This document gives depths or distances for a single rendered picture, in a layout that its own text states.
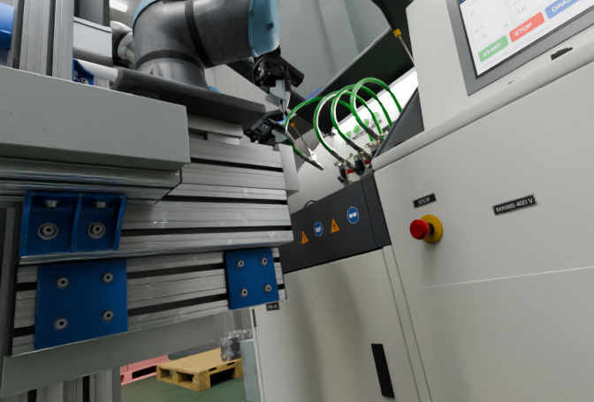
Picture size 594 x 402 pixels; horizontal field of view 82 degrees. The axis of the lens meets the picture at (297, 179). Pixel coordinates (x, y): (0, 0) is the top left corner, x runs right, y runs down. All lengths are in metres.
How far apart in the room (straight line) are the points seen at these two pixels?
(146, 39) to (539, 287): 0.71
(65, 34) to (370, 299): 0.80
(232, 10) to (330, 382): 0.85
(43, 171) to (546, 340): 0.64
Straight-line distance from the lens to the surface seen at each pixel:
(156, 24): 0.67
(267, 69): 1.02
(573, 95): 0.60
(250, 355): 2.96
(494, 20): 1.02
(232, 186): 0.54
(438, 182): 0.67
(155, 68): 0.61
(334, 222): 0.86
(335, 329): 0.92
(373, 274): 0.79
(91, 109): 0.37
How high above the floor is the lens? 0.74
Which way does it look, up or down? 17 degrees up
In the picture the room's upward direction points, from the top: 10 degrees counter-clockwise
